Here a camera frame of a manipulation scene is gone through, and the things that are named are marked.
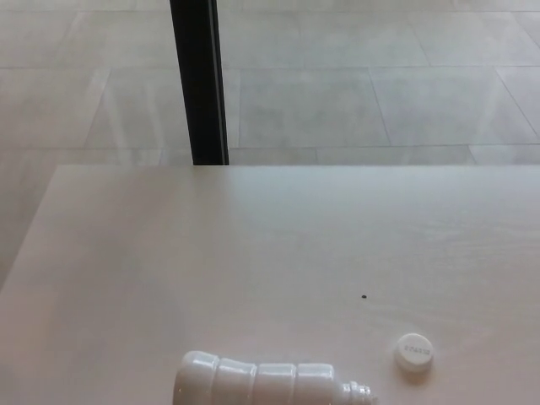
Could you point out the white plastic bottle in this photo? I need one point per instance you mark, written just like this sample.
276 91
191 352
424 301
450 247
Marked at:
261 381

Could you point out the white screw cap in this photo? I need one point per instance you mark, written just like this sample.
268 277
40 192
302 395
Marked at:
415 350

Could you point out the black vertical window post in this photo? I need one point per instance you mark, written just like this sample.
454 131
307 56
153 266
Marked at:
200 80

